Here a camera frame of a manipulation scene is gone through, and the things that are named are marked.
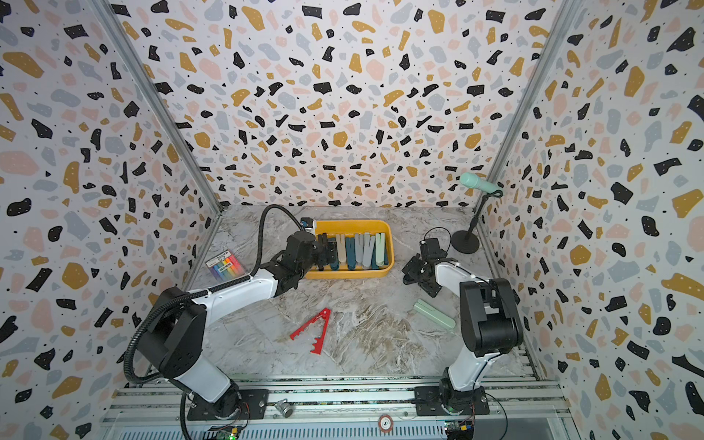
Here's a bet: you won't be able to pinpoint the cream pruning pliers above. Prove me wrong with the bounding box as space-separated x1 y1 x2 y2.
335 234 347 266

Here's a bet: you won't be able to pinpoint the red pruning pliers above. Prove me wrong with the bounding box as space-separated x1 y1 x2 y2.
289 308 332 355

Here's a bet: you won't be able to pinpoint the yellow plastic storage box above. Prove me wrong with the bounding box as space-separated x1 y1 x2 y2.
301 217 395 280

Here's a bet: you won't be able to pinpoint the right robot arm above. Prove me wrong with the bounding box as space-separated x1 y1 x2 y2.
403 238 524 400

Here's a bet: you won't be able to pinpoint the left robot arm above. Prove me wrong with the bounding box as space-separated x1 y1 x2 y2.
124 230 327 418

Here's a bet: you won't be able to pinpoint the black microphone stand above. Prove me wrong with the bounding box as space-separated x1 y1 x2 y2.
450 189 503 255

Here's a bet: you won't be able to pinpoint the coloured marker pack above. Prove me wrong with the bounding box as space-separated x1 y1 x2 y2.
205 249 248 282

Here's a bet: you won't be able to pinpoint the silver round knob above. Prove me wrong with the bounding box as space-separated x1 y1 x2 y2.
275 399 294 418

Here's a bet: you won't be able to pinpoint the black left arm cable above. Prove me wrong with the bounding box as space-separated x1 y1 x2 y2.
249 204 306 276

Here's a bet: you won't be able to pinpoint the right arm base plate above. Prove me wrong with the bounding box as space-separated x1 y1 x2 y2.
414 383 490 418

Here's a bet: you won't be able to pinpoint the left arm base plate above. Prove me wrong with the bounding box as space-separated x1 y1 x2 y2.
186 389 270 422

